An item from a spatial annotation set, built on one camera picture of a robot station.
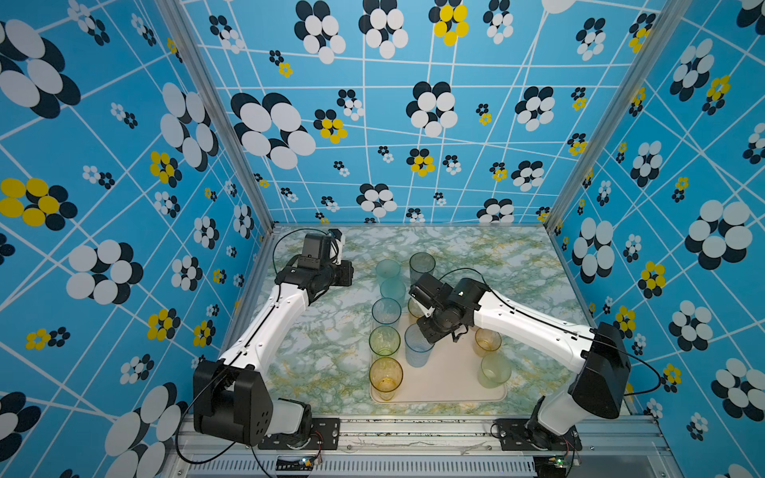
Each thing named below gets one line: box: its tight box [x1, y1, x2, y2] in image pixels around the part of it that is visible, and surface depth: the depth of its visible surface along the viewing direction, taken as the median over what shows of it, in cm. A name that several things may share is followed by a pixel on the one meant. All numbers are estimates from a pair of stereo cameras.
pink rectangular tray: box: [393, 312, 508, 403], surface depth 86 cm
